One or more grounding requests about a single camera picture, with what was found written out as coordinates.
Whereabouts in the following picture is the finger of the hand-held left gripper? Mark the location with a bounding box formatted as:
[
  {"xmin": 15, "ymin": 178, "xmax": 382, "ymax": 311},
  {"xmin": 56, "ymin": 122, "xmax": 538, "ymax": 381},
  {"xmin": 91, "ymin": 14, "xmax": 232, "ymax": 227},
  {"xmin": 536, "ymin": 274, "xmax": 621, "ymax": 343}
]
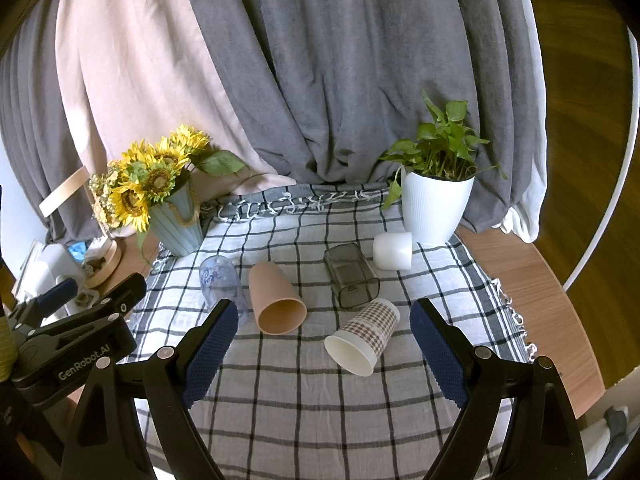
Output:
[
  {"xmin": 30, "ymin": 272, "xmax": 148, "ymax": 342},
  {"xmin": 10, "ymin": 278, "xmax": 79, "ymax": 329}
]

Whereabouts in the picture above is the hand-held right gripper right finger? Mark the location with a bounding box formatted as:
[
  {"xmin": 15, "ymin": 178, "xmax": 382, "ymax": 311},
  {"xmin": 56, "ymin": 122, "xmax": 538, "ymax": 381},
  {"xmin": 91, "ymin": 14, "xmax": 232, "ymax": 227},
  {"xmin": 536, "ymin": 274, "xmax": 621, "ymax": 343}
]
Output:
[{"xmin": 409, "ymin": 297, "xmax": 588, "ymax": 480}]

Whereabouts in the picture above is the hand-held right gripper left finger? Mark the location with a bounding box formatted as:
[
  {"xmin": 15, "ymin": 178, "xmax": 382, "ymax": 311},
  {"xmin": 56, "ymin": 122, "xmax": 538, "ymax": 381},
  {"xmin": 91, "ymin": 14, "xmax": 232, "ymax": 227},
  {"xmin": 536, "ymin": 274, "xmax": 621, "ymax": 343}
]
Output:
[{"xmin": 60, "ymin": 299, "xmax": 240, "ymax": 480}]

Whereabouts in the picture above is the clear plastic cup blue print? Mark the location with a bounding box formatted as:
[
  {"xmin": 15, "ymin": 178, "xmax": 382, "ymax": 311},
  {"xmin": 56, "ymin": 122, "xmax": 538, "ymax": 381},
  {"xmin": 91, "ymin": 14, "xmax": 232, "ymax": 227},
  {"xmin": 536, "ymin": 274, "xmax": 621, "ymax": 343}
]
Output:
[{"xmin": 200, "ymin": 255, "xmax": 249, "ymax": 328}]

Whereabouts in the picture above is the checked paper cup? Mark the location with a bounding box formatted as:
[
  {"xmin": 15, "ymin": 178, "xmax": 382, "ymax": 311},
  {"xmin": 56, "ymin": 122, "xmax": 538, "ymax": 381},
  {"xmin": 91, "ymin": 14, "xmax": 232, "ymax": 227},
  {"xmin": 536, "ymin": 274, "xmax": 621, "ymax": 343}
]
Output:
[{"xmin": 324, "ymin": 297, "xmax": 401, "ymax": 377}]

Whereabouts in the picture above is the beige plastic cup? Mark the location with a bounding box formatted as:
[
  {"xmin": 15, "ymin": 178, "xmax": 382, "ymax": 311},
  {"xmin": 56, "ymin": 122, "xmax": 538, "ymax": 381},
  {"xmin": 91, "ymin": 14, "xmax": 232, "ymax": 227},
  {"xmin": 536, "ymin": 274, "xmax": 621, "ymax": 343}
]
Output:
[{"xmin": 248, "ymin": 261, "xmax": 307, "ymax": 335}]

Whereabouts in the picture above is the white plastic cup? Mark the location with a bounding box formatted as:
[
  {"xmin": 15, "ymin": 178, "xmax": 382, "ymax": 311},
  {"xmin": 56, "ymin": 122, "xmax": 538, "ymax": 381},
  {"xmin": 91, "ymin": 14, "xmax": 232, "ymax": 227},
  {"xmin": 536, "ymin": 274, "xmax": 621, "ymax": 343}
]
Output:
[{"xmin": 373, "ymin": 231, "xmax": 413, "ymax": 271}]

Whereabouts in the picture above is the dark transparent square cup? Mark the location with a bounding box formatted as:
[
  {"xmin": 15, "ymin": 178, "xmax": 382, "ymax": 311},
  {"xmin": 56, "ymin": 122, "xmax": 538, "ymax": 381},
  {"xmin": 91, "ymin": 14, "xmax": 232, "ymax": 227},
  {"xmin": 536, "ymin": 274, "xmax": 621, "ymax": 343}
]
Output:
[{"xmin": 323, "ymin": 243, "xmax": 381, "ymax": 309}]

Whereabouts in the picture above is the white appliance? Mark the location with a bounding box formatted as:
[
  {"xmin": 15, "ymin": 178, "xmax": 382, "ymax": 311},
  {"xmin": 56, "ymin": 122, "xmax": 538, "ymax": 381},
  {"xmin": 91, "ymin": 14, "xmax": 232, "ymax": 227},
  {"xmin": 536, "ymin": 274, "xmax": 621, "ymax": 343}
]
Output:
[{"xmin": 12, "ymin": 242, "xmax": 87, "ymax": 311}]

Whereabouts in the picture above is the round wooden box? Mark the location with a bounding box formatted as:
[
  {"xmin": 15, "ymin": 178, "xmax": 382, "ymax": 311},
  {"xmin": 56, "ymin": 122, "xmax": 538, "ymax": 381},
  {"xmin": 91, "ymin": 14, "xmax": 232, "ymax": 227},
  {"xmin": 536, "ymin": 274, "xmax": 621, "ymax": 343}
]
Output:
[{"xmin": 82, "ymin": 237, "xmax": 124, "ymax": 289}]

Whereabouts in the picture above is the light blue ribbed vase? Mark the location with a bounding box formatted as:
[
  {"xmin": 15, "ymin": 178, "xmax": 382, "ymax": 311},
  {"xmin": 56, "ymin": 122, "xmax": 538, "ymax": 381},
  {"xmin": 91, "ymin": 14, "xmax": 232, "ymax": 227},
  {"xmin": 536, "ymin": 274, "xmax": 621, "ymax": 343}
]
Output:
[{"xmin": 149, "ymin": 180, "xmax": 205, "ymax": 257}]

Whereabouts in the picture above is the checked tablecloth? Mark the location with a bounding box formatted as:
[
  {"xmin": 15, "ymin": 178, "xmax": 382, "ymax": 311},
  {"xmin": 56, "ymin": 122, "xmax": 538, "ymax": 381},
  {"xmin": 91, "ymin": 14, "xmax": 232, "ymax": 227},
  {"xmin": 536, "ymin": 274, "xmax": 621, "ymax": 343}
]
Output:
[{"xmin": 127, "ymin": 182, "xmax": 538, "ymax": 480}]

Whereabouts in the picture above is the sunflower bouquet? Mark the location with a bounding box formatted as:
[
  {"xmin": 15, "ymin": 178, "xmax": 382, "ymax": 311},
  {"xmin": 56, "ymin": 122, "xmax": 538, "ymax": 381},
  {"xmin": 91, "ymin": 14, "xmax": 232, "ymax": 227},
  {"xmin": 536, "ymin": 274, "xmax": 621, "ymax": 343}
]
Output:
[{"xmin": 90, "ymin": 125, "xmax": 247, "ymax": 261}]

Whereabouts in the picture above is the white ribbed plant pot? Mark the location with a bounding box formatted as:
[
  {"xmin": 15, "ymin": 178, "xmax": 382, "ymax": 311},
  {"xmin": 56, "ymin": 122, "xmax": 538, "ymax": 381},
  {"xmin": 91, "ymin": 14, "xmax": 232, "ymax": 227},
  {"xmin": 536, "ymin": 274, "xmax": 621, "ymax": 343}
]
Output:
[{"xmin": 401, "ymin": 170, "xmax": 476, "ymax": 247}]

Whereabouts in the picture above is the white hoop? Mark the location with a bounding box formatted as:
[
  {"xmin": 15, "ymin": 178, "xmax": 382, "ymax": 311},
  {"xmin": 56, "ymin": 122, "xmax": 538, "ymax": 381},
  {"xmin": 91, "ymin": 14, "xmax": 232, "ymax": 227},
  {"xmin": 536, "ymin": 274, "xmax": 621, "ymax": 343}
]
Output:
[{"xmin": 510, "ymin": 0, "xmax": 640, "ymax": 292}]

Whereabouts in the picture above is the white sheer curtain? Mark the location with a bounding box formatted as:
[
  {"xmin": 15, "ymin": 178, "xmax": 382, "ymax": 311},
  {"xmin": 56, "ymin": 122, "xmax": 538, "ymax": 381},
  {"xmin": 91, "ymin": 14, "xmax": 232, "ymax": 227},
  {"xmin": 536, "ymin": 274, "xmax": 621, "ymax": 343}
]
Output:
[{"xmin": 500, "ymin": 0, "xmax": 549, "ymax": 245}]

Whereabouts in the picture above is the grey curtain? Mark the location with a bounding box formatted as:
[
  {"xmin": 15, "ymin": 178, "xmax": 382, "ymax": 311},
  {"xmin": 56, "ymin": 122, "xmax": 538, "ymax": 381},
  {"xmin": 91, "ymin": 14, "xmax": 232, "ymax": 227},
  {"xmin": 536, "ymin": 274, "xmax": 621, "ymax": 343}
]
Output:
[
  {"xmin": 177, "ymin": 0, "xmax": 546, "ymax": 233},
  {"xmin": 0, "ymin": 7, "xmax": 103, "ymax": 243}
]

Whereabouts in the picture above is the grey cloth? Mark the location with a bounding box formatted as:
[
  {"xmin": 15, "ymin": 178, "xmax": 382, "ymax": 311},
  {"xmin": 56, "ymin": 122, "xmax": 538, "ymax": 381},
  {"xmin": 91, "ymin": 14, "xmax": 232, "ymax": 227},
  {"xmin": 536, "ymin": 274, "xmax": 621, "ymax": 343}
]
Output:
[{"xmin": 602, "ymin": 404, "xmax": 632, "ymax": 467}]

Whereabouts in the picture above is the pink curtain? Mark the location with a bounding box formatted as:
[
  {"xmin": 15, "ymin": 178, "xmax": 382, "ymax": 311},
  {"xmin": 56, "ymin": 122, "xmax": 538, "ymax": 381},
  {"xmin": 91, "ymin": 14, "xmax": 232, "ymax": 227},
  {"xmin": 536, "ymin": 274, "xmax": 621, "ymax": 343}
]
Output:
[{"xmin": 55, "ymin": 0, "xmax": 298, "ymax": 198}]

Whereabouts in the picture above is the green leafy plant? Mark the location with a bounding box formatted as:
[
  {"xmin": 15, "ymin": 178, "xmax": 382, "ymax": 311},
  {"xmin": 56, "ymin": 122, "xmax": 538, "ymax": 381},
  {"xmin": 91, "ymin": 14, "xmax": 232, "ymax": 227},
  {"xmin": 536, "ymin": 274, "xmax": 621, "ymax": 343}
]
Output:
[{"xmin": 377, "ymin": 90, "xmax": 508, "ymax": 211}]

